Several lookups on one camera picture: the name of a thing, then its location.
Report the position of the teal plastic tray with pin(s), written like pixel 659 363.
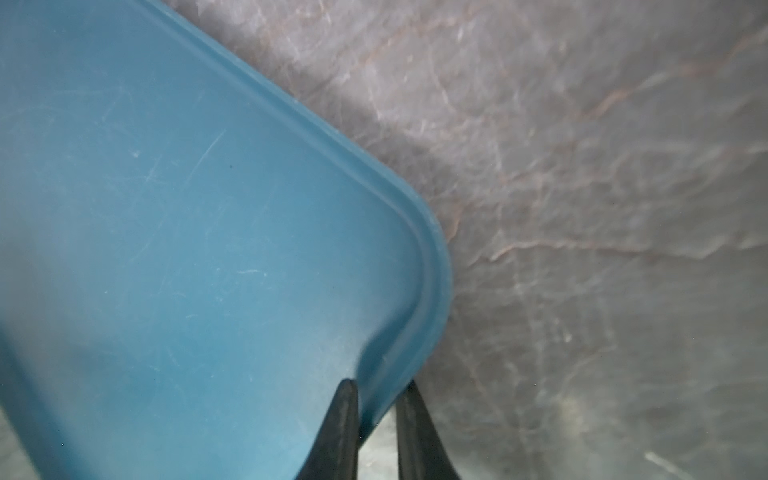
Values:
pixel 191 260

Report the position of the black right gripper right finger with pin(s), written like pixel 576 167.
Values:
pixel 421 454

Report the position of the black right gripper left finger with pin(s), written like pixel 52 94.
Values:
pixel 334 453

